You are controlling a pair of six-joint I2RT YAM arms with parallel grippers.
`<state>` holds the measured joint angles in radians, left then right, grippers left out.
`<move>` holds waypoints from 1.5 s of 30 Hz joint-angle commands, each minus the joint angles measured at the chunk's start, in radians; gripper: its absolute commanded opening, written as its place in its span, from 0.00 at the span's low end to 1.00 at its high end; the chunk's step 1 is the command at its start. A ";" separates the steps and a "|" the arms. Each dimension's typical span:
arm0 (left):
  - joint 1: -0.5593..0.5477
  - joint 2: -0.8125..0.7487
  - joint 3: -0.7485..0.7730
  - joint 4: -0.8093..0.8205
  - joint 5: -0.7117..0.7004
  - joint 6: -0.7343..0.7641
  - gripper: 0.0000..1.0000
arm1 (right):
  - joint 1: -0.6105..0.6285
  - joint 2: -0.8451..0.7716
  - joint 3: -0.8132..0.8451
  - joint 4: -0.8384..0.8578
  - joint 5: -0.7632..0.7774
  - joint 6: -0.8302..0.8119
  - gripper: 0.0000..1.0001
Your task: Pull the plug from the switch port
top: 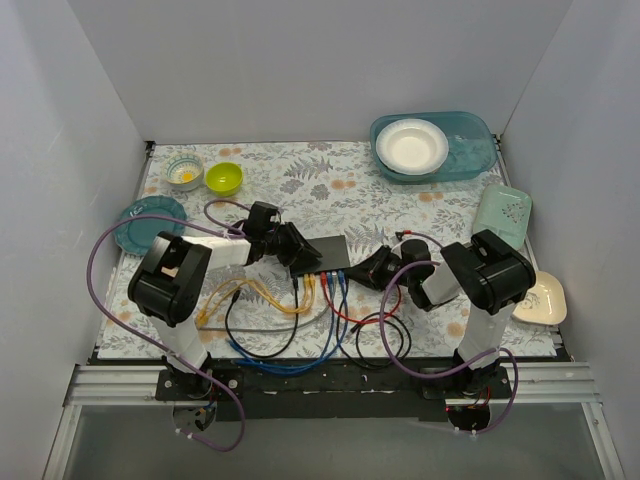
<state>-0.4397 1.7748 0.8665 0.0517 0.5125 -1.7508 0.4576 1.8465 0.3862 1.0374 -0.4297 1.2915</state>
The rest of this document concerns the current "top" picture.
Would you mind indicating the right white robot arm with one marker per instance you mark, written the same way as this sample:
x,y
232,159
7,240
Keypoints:
x,y
493,276

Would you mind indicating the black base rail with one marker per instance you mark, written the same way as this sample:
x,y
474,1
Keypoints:
x,y
335,389

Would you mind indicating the lime green bowl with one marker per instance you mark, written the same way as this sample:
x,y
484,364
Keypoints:
x,y
224,179

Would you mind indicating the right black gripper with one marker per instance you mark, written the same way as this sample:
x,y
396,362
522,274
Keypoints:
x,y
378,267

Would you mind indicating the cream square dish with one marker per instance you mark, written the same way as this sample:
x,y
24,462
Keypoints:
x,y
544,303

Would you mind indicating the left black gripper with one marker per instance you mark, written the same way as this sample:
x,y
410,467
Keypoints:
x,y
290,241

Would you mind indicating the mint green square plate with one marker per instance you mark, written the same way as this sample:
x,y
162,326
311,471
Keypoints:
x,y
505,211

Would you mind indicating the patterned small bowl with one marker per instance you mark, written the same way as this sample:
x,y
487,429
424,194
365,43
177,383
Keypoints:
x,y
183,172

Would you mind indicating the floral table mat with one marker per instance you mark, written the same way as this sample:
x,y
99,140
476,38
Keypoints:
x,y
325,189

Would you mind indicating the black network switch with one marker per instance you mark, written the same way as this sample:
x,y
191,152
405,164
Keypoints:
x,y
335,255

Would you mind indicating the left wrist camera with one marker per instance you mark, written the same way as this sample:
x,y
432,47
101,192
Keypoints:
x,y
261,219

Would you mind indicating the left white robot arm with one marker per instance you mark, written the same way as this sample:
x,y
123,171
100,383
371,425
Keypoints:
x,y
167,284

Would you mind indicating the teal round plate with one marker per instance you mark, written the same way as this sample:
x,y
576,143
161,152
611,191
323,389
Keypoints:
x,y
136,237

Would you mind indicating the teal plastic tub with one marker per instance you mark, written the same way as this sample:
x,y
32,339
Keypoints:
x,y
472,150

